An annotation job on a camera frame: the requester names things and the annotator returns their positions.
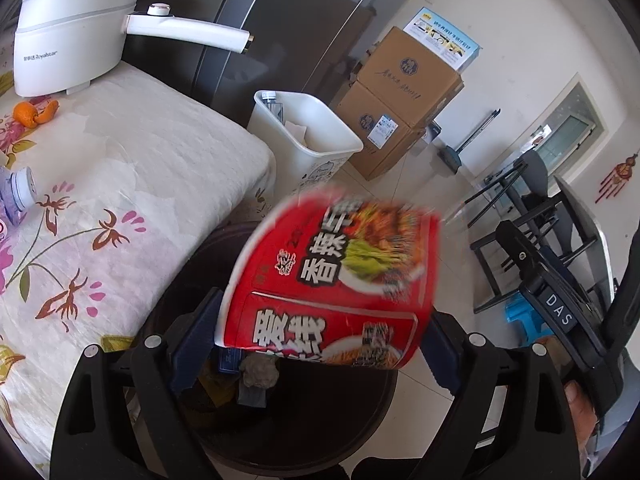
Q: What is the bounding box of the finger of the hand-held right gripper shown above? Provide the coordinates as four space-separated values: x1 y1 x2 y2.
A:
494 219 547 287

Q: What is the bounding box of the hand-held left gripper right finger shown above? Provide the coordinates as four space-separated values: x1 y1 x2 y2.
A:
415 310 578 480

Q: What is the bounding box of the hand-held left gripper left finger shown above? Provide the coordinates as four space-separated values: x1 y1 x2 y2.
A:
50 287 224 480

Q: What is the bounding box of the white tissue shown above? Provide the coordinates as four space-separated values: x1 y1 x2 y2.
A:
239 352 280 390

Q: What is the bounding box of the dark brown round bin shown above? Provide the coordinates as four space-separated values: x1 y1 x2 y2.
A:
137 224 399 469

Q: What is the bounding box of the red instant noodle cup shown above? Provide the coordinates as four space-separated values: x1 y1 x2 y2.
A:
212 185 446 372

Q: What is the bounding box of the crushed clear plastic bottle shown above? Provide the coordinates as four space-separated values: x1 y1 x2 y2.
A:
0 166 39 226

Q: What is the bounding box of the person's right hand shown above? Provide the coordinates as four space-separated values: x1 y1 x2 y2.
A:
564 380 599 442

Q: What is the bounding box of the black dining chair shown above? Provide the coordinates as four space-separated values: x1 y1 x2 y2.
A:
469 194 599 314
464 149 552 222

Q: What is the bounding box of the blue plastic stool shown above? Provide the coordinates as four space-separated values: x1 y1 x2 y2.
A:
503 292 554 344

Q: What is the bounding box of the grey dining table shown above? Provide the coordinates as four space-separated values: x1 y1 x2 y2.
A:
552 174 619 307

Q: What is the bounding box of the frosted glass window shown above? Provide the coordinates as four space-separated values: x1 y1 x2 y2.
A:
519 72 624 181

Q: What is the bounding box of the brown cardboard box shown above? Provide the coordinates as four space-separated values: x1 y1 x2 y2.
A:
329 80 427 181
357 27 465 129

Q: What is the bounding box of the white rectangular waste bin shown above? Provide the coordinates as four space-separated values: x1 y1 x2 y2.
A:
247 89 365 212

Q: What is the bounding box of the blue white leaflet box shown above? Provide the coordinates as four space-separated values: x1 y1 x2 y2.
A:
402 7 484 74

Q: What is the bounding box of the small clear bottle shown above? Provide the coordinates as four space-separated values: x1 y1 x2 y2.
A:
259 90 286 121

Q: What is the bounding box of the orange peel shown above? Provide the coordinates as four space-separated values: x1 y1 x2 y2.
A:
12 99 60 129

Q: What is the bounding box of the grey refrigerator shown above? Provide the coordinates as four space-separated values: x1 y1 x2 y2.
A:
120 0 417 129

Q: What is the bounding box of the white electric cooking pot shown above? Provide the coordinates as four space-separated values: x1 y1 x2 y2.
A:
13 0 254 97

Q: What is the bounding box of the broom with long handle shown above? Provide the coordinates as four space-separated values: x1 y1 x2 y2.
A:
439 107 502 176

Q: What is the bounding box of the red wall ornament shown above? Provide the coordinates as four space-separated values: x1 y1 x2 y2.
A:
594 151 640 205

